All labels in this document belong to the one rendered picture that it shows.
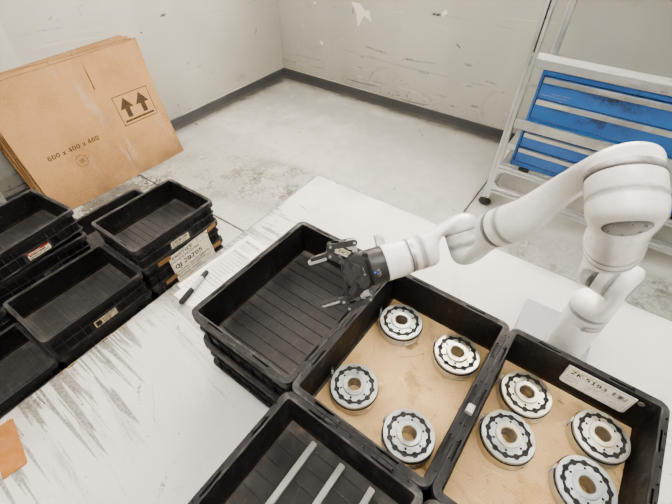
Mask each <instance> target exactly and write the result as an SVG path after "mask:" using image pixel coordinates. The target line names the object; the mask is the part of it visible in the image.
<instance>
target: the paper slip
mask: <svg viewBox="0 0 672 504"><path fill-rule="evenodd" d="M215 226H216V224H215V222H214V223H213V224H211V225H210V226H209V227H208V228H207V229H206V230H205V231H204V232H203V233H201V234H200V235H198V236H197V237H196V238H194V239H193V240H192V241H191V242H189V243H188V244H187V245H185V246H184V247H183V248H181V249H180V250H179V251H177V252H176V253H175V254H173V255H172V256H171V257H170V256H168V257H167V258H165V259H163V260H162V261H160V262H159V263H157V264H158V266H159V267H160V266H162V265H163V264H165V263H166V262H168V261H169V262H170V264H171V266H172V268H173V270H174V272H175V275H173V276H172V277H171V278H170V279H168V280H167V281H166V283H167V285H168V284H170V283H171V282H172V281H173V280H174V279H175V278H178V279H179V281H181V280H182V279H183V278H185V277H186V276H187V275H188V274H190V273H191V272H192V271H193V270H194V269H195V268H197V267H198V266H199V265H200V264H201V263H203V262H204V261H205V260H207V259H208V258H210V257H211V256H213V255H214V254H216V252H215V251H214V248H216V247H217V246H218V245H220V244H221V242H220V240H219V241H218V242H217V243H215V244H214V245H213V246H212V244H211V242H210V240H209V237H208V232H209V231H210V230H211V229H213V228H214V227H215Z"/></svg>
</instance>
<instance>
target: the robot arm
mask: <svg viewBox="0 0 672 504"><path fill-rule="evenodd" d="M582 195H584V215H585V219H586V223H587V225H588V227H587V228H586V230H585V233H584V235H583V260H582V263H581V266H580V269H579V272H578V278H579V280H580V282H581V283H582V284H583V285H585V286H586V287H587V288H581V289H578V290H577V291H575V292H574V293H573V295H572V296H571V298H570V299H569V301H568V303H567V304H566V306H565V307H564V309H563V311H562V312H561V314H560V315H559V317H558V318H557V320H556V322H555V323H554V325H553V326H552V328H551V329H550V331H549V333H548V334H547V336H546V337H545V340H544V342H546V343H548V344H550V345H552V346H554V347H556V348H558V349H560V350H562V351H564V352H566V353H568V354H570V355H572V356H574V357H576V358H578V359H580V358H581V356H582V355H583V354H584V353H585V351H586V350H587V349H588V348H589V347H590V345H591V344H592V343H593V342H594V340H595V339H596V338H597V337H598V335H599V334H600V333H601V332H602V330H603V329H604V328H605V326H606V325H607V324H608V323H609V321H610V320H611V319H612V318H613V316H614V315H615V314H616V312H617V311H618V310H619V309H620V307H621V306H622V305H623V304H624V303H625V302H626V301H627V300H628V299H629V298H630V297H631V295H633V294H634V292H635V291H636V290H637V289H638V288H639V287H640V285H641V284H642V283H643V282H644V279H645V275H646V273H645V270H644V269H643V268H641V267H640V266H638V264H639V263H640V262H641V261H642V259H643V257H644V255H645V253H646V251H647V249H648V245H649V243H650V240H651V238H652V237H653V236H654V234H655V233H656V232H657V231H658V230H659V229H660V228H661V227H662V226H663V225H664V224H665V223H666V221H667V220H668V218H669V216H670V213H671V209H672V194H671V183H670V174H669V163H668V158H667V154H666V152H665V150H664V149H663V148H662V147H661V146H659V145H657V144H655V143H651V142H644V141H634V142H626V143H621V144H617V145H614V146H611V147H608V148H606V149H603V150H601V151H599V152H596V153H595V154H593V155H591V156H589V157H587V158H585V159H584V160H582V161H580V162H579V163H577V164H575V165H574V166H572V167H570V168H569V169H567V170H566V171H564V172H562V173H560V174H559V175H557V176H555V177H554V178H552V179H551V180H549V181H547V182H546V183H544V184H543V185H541V186H540V187H538V188H536V189H535V190H533V191H532V192H530V193H528V194H526V195H525V196H523V197H521V198H519V199H517V200H514V201H512V202H510V203H507V204H505V205H502V206H499V207H497V208H494V209H492V210H489V211H487V212H484V213H483V214H481V215H480V216H479V217H478V218H477V219H476V218H475V216H474V215H472V214H470V213H467V212H461V213H457V214H455V215H453V216H451V217H450V218H448V219H447V220H445V221H444V222H442V223H441V224H439V225H438V226H436V227H434V228H433V229H431V230H429V231H427V232H424V233H422V234H419V235H416V236H413V237H409V238H406V239H403V240H398V241H392V242H389V243H386V242H385V239H384V236H383V235H382V234H377V235H373V237H374V241H375V245H376V247H372V248H369V249H366V250H363V251H357V240H356V239H355V238H354V237H352V238H346V239H340V240H335V241H329V242H327V245H326V251H325V252H324V253H321V254H318V255H315V256H312V257H311V258H310V260H309V261H308V264H309V266H313V265H316V264H319V263H323V262H326V261H327V260H328V259H329V260H332V261H334V262H337V263H338V264H340V265H341V270H342V273H343V275H344V281H345V283H346V285H347V286H346V288H345V290H344V292H343V293H342V295H341V296H340V297H338V296H336V297H333V298H330V299H327V300H323V301H321V305H322V307H323V308H324V307H326V309H329V308H333V307H336V306H339V305H342V306H344V308H345V309H346V310H347V311H348V312H350V311H353V310H355V309H357V308H359V307H361V306H364V305H366V304H368V303H370V302H372V301H373V297H372V295H371V294H370V292H369V290H368V289H369V288H370V287H371V286H374V285H378V284H381V283H385V282H388V281H391V280H394V279H398V278H401V277H404V276H406V275H408V274H410V273H413V272H416V271H419V270H423V269H426V268H429V267H432V266H435V265H437V264H438V263H439V260H440V250H439V242H440V239H441V238H442V237H443V236H444V237H445V240H446V243H447V246H448V249H449V252H450V255H451V258H452V259H453V261H454V262H456V263H457V264H460V265H469V264H473V263H475V262H477V261H478V260H480V259H482V258H483V257H484V256H486V255H487V254H488V253H490V252H491V251H493V250H494V249H496V248H499V247H502V246H506V245H510V244H513V243H517V242H520V241H523V240H526V239H528V238H530V237H532V236H533V235H535V234H536V233H537V232H539V231H540V230H541V229H542V228H544V227H545V226H546V225H547V224H548V223H549V222H550V221H551V220H552V219H553V218H554V217H555V216H556V215H557V214H558V213H559V212H560V211H561V210H562V209H563V208H565V207H566V206H567V205H568V204H570V203H571V202H572V201H574V200H575V199H577V198H578V197H580V196H582ZM340 248H347V249H348V250H352V252H351V253H350V254H349V256H348V257H345V256H343V255H340V254H337V253H334V252H333V250H334V249H340ZM357 289H359V290H362V291H363V293H361V295H360V297H357V298H355V299H353V300H351V301H348V300H349V299H350V297H352V296H353V294H354V293H355V292H356V290H357ZM352 290H353V291H352Z"/></svg>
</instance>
